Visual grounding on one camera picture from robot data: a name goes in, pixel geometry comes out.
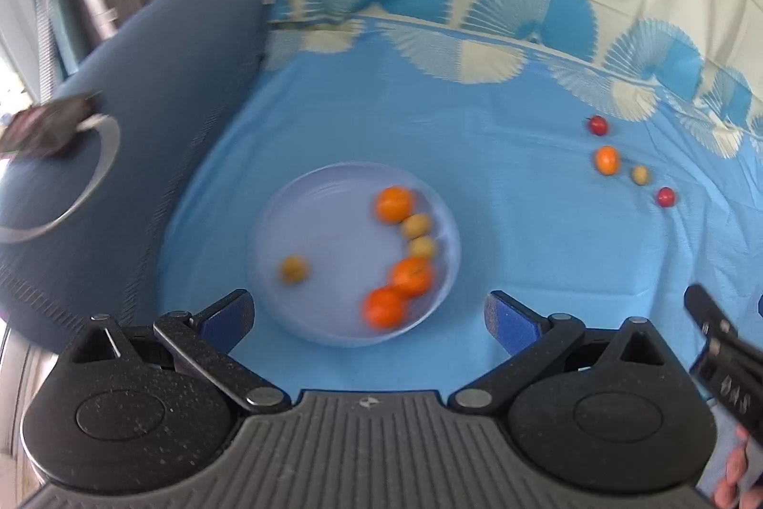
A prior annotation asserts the yellow-brown longan bottom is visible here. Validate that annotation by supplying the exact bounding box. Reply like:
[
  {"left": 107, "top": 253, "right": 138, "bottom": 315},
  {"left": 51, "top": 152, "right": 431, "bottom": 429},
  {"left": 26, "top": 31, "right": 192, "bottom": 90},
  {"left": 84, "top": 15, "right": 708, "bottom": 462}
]
[{"left": 407, "top": 235, "right": 438, "bottom": 260}]

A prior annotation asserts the red cherry tomato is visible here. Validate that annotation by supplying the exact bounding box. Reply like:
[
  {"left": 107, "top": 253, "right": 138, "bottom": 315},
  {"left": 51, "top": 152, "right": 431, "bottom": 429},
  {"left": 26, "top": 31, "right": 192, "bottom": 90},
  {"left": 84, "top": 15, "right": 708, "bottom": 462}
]
[
  {"left": 587, "top": 115, "right": 609, "bottom": 137},
  {"left": 656, "top": 186, "right": 676, "bottom": 208}
]

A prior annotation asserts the person right hand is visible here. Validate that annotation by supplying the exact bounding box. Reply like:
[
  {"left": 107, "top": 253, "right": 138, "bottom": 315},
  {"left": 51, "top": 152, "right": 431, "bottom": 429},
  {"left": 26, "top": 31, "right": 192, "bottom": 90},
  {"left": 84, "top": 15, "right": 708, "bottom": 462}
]
[{"left": 711, "top": 426, "right": 763, "bottom": 509}]

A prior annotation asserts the light blue round plate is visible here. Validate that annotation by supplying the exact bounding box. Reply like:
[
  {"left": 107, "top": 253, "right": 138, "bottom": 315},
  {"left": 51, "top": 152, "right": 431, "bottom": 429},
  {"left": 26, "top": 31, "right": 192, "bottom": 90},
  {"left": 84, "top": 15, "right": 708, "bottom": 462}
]
[{"left": 251, "top": 161, "right": 460, "bottom": 347}]

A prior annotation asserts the blue sofa armrest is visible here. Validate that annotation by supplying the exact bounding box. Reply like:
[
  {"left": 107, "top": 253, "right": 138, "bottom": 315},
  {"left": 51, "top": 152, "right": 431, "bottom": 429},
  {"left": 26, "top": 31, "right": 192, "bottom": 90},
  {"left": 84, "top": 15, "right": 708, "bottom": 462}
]
[{"left": 1, "top": 0, "right": 268, "bottom": 352}]

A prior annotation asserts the blue patterned bed sheet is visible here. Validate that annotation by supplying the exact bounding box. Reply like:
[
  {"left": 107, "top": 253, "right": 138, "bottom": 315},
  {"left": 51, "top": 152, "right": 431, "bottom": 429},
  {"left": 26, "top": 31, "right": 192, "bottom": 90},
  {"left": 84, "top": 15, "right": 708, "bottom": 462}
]
[{"left": 159, "top": 0, "right": 762, "bottom": 394}]

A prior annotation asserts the black smartphone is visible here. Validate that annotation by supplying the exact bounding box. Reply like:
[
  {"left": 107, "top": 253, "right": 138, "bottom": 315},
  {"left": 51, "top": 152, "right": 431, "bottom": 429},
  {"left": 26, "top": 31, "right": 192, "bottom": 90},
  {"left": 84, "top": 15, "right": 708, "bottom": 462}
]
[{"left": 1, "top": 93, "right": 100, "bottom": 159}]

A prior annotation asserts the white charging cable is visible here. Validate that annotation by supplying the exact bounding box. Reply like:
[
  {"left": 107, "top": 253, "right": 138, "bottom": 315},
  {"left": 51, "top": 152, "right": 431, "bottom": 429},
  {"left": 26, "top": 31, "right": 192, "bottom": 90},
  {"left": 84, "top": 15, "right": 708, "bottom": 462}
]
[{"left": 0, "top": 114, "right": 122, "bottom": 246}]

